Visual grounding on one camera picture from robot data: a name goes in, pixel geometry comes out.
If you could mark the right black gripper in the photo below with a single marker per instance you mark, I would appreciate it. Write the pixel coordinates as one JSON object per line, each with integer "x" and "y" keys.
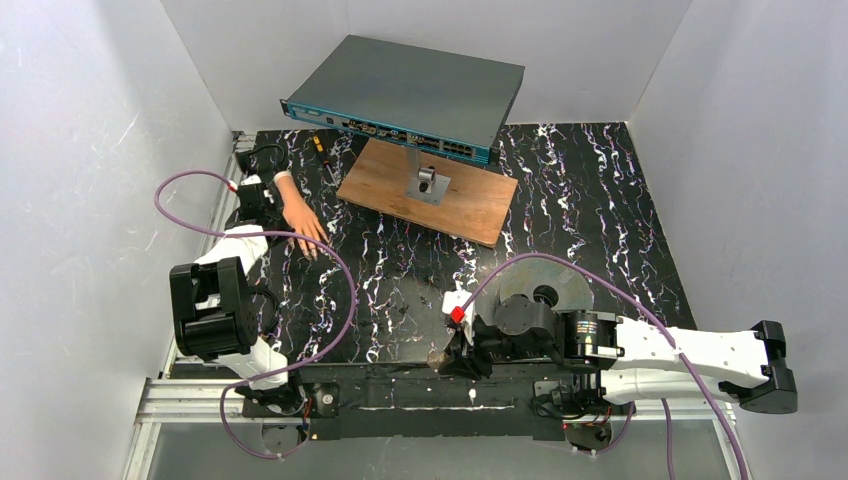
{"x": 469, "y": 354}

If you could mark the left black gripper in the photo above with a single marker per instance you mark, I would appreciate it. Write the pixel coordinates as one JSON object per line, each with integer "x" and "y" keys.
{"x": 263, "y": 201}

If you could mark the nail polish bottle white cap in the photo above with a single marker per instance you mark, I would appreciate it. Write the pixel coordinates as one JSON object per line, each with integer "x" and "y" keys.
{"x": 435, "y": 360}

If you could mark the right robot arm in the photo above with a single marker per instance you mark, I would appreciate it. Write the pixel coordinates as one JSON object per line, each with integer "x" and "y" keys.
{"x": 611, "y": 359}

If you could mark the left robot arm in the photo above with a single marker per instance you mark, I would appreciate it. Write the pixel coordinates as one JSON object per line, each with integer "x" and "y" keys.
{"x": 214, "y": 314}

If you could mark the mannequin hand with nails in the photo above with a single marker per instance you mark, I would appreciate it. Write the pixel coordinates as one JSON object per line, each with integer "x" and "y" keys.
{"x": 298, "y": 215}

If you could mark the yellow black screwdriver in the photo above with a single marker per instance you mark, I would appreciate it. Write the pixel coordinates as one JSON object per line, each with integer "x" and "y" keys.
{"x": 323, "y": 156}

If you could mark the grey ribbed round disc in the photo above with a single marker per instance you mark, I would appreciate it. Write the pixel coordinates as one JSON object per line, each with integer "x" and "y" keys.
{"x": 545, "y": 281}

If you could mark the wooden base board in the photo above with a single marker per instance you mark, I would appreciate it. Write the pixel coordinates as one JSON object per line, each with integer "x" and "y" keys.
{"x": 474, "y": 208}

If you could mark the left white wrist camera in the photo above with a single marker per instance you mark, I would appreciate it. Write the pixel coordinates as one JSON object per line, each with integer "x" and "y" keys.
{"x": 253, "y": 181}

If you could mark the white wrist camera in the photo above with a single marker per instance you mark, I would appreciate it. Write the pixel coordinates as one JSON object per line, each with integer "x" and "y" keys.
{"x": 253, "y": 181}
{"x": 458, "y": 316}

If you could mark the black plug with cable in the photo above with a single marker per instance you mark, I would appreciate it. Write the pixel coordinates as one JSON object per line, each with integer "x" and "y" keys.
{"x": 268, "y": 159}

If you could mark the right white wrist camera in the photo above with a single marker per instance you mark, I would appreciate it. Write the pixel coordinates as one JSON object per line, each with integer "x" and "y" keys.
{"x": 458, "y": 316}

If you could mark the black front mounting rail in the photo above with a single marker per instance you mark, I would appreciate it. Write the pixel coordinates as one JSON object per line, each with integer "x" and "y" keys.
{"x": 410, "y": 400}

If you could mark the metal stand bracket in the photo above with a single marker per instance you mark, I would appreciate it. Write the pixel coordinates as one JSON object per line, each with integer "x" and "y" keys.
{"x": 425, "y": 183}

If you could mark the aluminium frame profile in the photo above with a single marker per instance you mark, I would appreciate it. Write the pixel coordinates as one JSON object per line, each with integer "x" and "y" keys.
{"x": 168, "y": 400}

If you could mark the grey teal network switch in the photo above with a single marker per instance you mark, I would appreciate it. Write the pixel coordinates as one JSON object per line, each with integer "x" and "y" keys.
{"x": 439, "y": 102}

